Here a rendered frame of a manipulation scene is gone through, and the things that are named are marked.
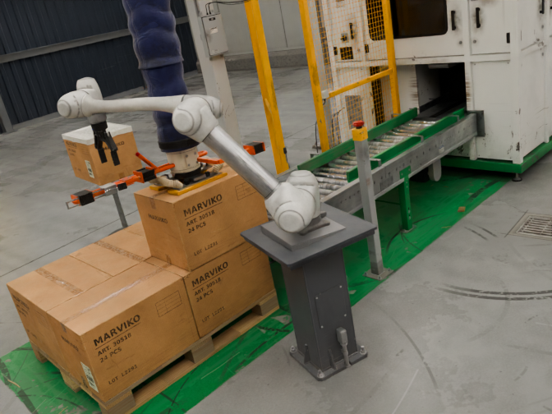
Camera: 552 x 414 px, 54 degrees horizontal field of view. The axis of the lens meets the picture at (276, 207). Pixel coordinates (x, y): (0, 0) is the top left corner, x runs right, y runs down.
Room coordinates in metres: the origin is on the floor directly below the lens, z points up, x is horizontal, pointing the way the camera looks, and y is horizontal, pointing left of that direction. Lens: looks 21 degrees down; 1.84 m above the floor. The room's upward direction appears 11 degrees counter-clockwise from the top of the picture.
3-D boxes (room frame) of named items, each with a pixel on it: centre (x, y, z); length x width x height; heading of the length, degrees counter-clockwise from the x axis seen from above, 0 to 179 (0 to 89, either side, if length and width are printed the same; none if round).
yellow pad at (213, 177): (2.86, 0.39, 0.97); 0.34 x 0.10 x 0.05; 130
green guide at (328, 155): (4.38, -0.80, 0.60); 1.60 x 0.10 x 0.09; 131
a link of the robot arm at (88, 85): (2.65, 0.77, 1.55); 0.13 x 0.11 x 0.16; 164
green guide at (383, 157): (3.97, -1.15, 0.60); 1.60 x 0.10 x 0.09; 131
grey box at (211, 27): (4.36, 0.21, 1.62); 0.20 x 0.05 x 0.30; 131
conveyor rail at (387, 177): (3.70, -0.92, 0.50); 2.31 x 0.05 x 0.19; 131
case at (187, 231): (2.97, 0.42, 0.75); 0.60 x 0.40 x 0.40; 130
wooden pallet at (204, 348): (2.97, 0.88, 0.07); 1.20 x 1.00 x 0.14; 131
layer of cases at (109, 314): (2.97, 0.88, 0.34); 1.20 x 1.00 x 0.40; 131
